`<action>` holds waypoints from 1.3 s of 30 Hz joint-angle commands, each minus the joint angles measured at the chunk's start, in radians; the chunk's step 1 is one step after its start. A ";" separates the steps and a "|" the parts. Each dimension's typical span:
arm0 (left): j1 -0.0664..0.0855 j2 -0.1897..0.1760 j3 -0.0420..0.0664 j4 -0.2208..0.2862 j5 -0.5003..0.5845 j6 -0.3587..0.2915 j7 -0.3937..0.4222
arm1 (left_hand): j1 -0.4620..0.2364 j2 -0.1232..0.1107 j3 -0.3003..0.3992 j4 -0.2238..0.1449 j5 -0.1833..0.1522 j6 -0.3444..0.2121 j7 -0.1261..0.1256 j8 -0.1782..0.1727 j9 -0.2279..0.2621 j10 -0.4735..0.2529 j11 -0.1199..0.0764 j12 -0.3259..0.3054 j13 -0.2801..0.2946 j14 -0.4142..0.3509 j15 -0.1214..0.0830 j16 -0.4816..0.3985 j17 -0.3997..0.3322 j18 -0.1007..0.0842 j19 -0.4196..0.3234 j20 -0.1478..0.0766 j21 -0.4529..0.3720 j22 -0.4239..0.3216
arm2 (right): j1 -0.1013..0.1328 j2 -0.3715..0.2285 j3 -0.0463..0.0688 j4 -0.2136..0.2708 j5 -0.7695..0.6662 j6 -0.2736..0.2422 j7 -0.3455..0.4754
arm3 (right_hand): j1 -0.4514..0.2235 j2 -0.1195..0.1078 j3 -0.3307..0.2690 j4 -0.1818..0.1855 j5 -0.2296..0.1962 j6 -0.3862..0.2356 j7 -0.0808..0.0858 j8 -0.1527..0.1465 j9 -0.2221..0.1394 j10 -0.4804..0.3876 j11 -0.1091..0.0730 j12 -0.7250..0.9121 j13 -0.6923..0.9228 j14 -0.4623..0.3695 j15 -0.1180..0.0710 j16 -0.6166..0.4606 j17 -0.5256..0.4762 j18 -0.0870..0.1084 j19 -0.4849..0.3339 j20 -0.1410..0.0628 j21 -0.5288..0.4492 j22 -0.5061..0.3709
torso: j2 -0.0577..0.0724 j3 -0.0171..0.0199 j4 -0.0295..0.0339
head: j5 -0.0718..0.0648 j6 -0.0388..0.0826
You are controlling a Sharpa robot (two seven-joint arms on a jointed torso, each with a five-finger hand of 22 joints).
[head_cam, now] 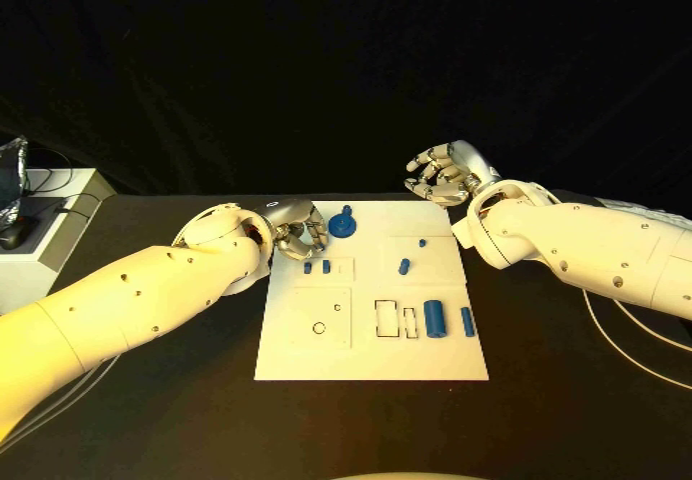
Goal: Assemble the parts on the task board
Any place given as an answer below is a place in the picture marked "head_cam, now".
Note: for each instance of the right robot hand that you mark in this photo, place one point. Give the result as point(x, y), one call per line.
point(451, 187)

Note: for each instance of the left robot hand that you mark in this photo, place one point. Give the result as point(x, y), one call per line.
point(291, 212)

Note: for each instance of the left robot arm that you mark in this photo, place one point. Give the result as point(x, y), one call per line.
point(134, 300)

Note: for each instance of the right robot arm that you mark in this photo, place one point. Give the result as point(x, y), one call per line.
point(594, 243)

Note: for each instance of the white task board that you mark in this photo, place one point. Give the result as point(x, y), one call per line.
point(368, 356)

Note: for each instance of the blue gear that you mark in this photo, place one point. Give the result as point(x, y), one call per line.
point(342, 225)

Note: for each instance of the thick blue cylinder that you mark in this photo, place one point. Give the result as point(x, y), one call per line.
point(434, 318)

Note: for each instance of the slim blue cylinder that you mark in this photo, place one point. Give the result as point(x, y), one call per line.
point(467, 321)

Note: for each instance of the white desk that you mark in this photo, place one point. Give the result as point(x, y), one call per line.
point(47, 240)

